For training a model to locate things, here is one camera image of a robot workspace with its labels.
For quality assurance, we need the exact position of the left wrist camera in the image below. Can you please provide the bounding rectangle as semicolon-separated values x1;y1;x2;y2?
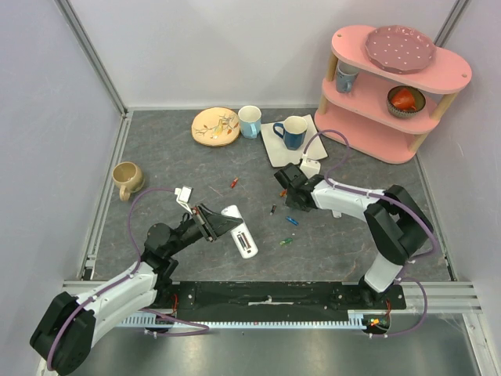
175;186;193;214

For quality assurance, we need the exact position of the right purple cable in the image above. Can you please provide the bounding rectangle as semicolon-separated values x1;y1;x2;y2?
303;129;438;340

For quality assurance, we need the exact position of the purple cable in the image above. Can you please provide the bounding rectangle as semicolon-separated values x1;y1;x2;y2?
303;129;438;340
45;186;211;371

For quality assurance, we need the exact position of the green battery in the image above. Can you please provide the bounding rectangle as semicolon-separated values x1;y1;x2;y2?
279;238;294;246

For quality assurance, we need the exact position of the blue battery lower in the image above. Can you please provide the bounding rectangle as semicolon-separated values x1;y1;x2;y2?
286;216;298;226

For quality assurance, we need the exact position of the beige mug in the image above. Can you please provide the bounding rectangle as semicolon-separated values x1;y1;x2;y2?
112;161;145;201

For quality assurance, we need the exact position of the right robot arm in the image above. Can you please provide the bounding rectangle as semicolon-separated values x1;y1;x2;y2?
274;163;439;309

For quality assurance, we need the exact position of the aluminium frame rail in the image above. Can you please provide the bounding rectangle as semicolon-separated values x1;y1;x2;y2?
54;0;130;118

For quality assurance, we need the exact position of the pink three-tier shelf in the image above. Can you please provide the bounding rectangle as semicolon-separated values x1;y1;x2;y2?
315;25;472;164

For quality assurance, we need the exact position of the black battery with orange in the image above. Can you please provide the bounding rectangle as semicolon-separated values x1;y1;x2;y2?
237;233;251;249

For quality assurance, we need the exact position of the blue grey mug on shelf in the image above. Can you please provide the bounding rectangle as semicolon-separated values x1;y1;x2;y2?
336;62;359;93

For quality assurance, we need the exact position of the white remote control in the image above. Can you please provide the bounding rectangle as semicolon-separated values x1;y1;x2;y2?
221;205;258;259

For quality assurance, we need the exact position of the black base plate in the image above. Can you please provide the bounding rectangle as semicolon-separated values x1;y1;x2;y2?
152;281;406;312

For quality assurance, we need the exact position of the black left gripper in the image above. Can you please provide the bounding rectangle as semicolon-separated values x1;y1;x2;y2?
167;203;243;255

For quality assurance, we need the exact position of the dark patterned bowl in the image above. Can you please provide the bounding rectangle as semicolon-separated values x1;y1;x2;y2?
387;85;426;119

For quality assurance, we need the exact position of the white square plate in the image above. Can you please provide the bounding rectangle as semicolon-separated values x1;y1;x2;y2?
260;114;329;168

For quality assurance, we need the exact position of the purple dotted plate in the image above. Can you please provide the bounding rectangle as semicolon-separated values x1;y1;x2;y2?
365;25;437;74

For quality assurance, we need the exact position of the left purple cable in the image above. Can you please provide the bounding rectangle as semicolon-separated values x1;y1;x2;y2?
45;186;211;371

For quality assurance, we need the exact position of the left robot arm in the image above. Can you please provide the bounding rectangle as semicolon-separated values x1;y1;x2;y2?
30;204;243;375

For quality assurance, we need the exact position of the beige floral plate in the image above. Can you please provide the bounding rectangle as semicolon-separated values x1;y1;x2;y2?
191;107;240;146

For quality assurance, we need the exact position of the red cup in bowl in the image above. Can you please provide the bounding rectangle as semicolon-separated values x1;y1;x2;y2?
391;88;416;111

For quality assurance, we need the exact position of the dark blue mug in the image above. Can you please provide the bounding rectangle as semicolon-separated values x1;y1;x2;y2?
272;116;308;150

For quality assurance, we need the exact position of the light blue mug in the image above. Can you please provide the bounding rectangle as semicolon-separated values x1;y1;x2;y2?
238;105;261;139

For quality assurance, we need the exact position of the slotted cable duct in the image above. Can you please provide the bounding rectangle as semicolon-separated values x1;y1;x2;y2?
117;311;390;331

